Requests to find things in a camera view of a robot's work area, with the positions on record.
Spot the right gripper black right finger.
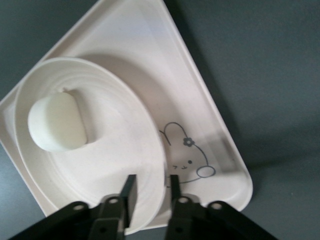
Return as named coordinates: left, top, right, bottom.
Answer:
left=166, top=174, right=278, bottom=240

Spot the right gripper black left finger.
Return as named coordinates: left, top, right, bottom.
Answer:
left=9, top=174, right=138, bottom=240

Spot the round white plate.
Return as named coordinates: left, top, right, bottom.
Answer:
left=14, top=56, right=168, bottom=230

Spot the white steamed bun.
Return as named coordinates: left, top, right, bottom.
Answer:
left=27, top=87, right=88, bottom=152

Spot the cream tray with rabbit print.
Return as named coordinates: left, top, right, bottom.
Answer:
left=0, top=0, right=254, bottom=237

